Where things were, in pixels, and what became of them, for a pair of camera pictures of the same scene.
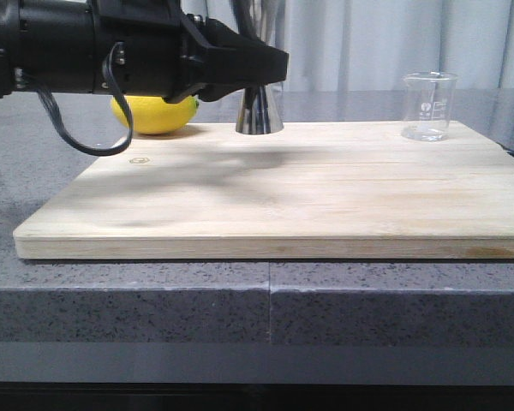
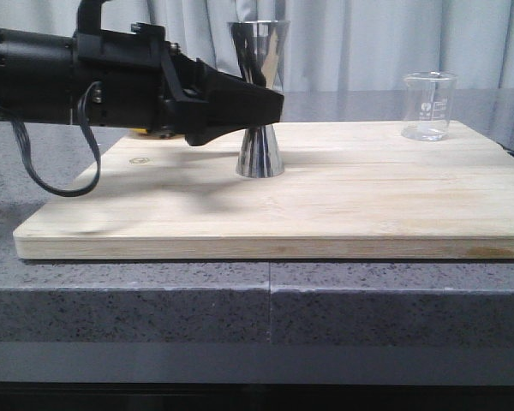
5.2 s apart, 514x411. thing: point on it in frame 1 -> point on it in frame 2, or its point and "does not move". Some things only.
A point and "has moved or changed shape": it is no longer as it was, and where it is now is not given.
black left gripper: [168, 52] -> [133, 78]
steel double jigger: [263, 20] has moved or changed shape
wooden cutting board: [311, 191] does not move
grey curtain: [372, 44] does not move
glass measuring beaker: [428, 105] does not move
